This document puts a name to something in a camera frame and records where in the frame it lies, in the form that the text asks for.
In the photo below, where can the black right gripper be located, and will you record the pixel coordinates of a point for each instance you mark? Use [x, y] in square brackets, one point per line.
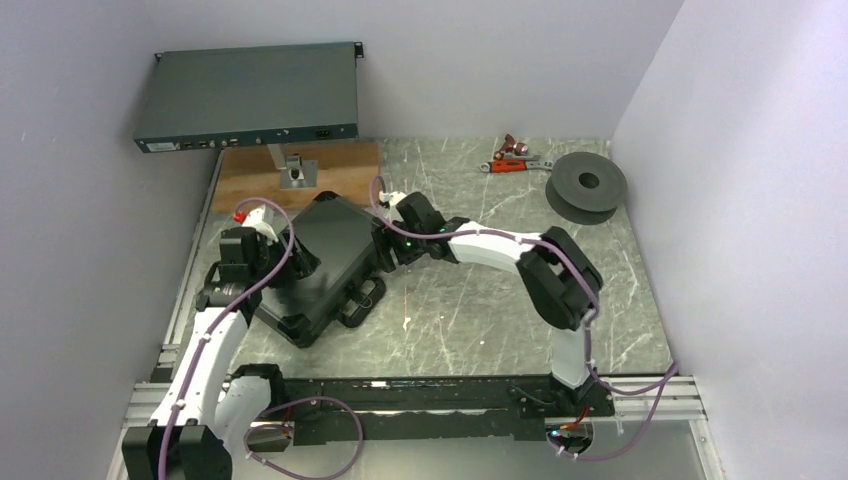
[385, 237]

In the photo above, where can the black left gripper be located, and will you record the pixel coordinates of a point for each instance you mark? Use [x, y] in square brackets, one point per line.
[300, 264]

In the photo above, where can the black poker set case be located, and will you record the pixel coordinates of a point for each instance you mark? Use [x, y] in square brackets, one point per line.
[345, 284]

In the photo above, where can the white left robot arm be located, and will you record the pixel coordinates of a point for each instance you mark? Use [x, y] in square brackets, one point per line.
[198, 428]

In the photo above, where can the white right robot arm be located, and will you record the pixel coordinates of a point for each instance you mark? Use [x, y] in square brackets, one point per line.
[561, 282]

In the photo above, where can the wooden board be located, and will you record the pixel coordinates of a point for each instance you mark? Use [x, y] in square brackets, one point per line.
[344, 167]

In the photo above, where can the grey filament spool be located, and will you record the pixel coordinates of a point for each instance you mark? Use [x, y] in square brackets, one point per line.
[586, 188]

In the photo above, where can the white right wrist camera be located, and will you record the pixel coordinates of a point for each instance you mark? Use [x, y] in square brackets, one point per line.
[390, 200]

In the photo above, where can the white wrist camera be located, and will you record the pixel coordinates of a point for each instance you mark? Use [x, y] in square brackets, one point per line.
[390, 200]
[260, 219]

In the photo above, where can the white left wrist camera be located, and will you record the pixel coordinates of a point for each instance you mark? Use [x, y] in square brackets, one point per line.
[260, 219]

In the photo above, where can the grey metal stand bracket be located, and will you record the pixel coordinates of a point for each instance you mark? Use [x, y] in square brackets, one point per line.
[295, 172]

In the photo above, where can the red handled clamp tool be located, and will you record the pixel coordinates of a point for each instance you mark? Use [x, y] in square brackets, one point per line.
[513, 156]

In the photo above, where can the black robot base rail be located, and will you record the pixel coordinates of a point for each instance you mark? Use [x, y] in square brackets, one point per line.
[520, 407]

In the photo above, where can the grey network switch box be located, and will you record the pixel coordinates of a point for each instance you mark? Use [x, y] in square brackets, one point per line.
[248, 96]

